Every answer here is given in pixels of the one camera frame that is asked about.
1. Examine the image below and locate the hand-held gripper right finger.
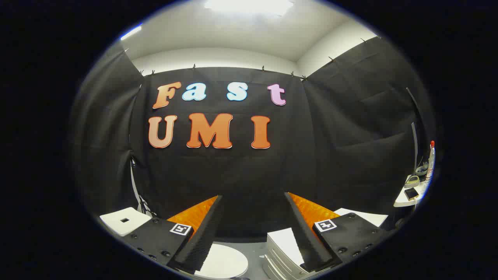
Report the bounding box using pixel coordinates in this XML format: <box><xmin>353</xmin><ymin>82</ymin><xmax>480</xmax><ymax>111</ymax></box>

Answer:
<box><xmin>284</xmin><ymin>192</ymin><xmax>390</xmax><ymax>272</ymax></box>

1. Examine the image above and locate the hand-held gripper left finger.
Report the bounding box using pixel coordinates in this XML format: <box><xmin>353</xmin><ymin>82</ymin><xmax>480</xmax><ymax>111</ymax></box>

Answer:
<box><xmin>124</xmin><ymin>195</ymin><xmax>224</xmax><ymax>272</ymax></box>

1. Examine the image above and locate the white toilet lid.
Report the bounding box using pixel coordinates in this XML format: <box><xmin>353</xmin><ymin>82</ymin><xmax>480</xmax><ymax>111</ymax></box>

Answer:
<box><xmin>194</xmin><ymin>243</ymin><xmax>249</xmax><ymax>279</ymax></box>

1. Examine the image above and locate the white drawer cabinet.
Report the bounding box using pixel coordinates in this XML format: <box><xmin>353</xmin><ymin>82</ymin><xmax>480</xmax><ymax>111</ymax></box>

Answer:
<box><xmin>262</xmin><ymin>208</ymin><xmax>389</xmax><ymax>280</ymax></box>

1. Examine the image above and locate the black backdrop cloth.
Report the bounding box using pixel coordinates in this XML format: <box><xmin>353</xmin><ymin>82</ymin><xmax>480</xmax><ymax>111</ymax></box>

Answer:
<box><xmin>70</xmin><ymin>37</ymin><xmax>436</xmax><ymax>238</ymax></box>

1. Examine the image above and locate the white stand pole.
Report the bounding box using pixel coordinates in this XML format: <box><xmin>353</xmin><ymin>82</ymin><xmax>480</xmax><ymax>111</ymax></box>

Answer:
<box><xmin>130</xmin><ymin>156</ymin><xmax>157</xmax><ymax>218</ymax></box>

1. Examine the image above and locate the white side table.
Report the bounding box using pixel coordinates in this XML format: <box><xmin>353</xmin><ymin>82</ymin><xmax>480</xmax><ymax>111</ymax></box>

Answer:
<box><xmin>393</xmin><ymin>174</ymin><xmax>429</xmax><ymax>208</ymax></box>

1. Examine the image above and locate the clear bottle with red cap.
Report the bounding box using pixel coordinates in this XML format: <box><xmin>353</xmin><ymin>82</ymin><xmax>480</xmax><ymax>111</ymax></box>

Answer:
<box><xmin>425</xmin><ymin>140</ymin><xmax>436</xmax><ymax>184</ymax></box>

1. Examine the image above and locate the small ceiling light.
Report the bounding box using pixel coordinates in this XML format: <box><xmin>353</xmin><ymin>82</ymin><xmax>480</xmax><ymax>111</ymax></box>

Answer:
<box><xmin>120</xmin><ymin>25</ymin><xmax>143</xmax><ymax>41</ymax></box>

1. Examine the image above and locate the large ceiling light panel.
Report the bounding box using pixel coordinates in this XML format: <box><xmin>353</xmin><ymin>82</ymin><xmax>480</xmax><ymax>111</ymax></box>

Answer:
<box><xmin>204</xmin><ymin>0</ymin><xmax>295</xmax><ymax>16</ymax></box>

